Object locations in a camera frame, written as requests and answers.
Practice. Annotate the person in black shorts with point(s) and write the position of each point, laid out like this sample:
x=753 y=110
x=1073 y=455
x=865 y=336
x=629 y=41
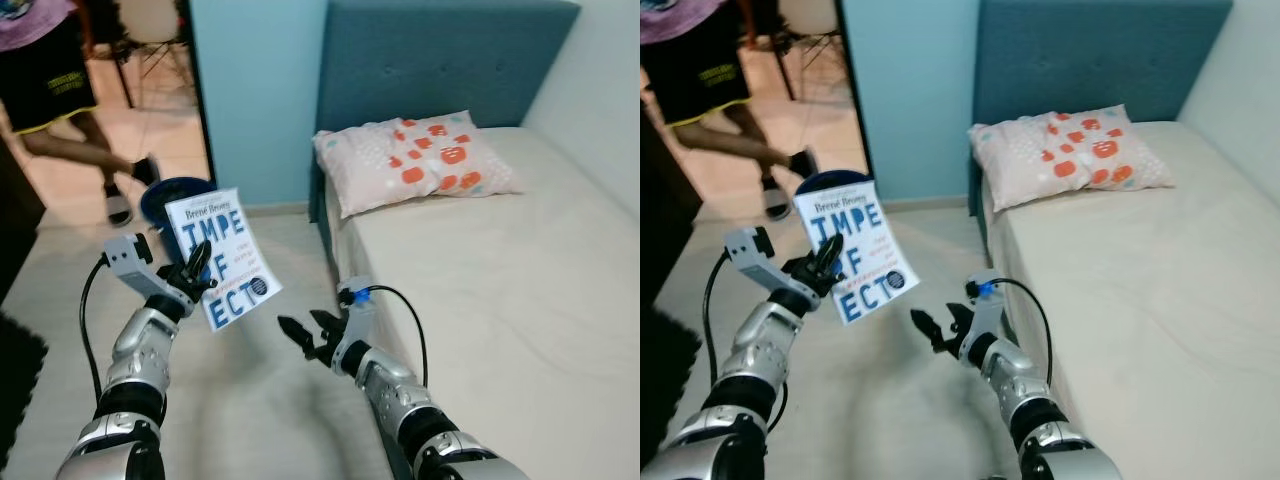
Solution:
x=45 y=80
x=700 y=80

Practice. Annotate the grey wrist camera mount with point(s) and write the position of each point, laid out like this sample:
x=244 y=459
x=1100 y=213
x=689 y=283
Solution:
x=750 y=255
x=130 y=262
x=988 y=310
x=358 y=320

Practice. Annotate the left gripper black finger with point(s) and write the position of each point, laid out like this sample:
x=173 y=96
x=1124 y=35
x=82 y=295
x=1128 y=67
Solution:
x=828 y=260
x=200 y=265

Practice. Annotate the pink orange patterned pillow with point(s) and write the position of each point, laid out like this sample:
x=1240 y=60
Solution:
x=1020 y=165
x=380 y=170

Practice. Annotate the blue upholstered bed frame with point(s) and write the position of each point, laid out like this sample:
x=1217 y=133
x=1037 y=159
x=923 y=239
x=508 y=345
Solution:
x=1090 y=60
x=440 y=70

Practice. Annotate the black door frame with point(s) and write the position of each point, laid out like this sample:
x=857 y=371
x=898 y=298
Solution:
x=850 y=90
x=195 y=90

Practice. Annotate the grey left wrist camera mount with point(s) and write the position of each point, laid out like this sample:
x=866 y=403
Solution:
x=750 y=255
x=130 y=262

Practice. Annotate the white chair with dark legs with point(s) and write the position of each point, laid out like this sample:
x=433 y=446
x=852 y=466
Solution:
x=810 y=15
x=150 y=20

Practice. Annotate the black floor mat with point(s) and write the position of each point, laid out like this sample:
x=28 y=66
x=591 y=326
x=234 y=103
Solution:
x=665 y=380
x=15 y=390

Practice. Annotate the dark brown cabinet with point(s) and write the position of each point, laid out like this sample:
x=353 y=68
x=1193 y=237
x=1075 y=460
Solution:
x=15 y=220
x=665 y=220

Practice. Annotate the bed with cream sheet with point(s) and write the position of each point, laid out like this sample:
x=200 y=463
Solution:
x=500 y=300
x=1150 y=300

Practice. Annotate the blue white book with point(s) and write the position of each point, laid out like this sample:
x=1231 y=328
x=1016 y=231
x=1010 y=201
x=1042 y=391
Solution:
x=860 y=240
x=225 y=260

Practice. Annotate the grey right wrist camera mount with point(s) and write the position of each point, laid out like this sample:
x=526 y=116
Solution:
x=358 y=320
x=988 y=310

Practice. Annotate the blue round bin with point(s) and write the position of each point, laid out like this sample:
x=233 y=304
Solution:
x=165 y=205
x=825 y=183

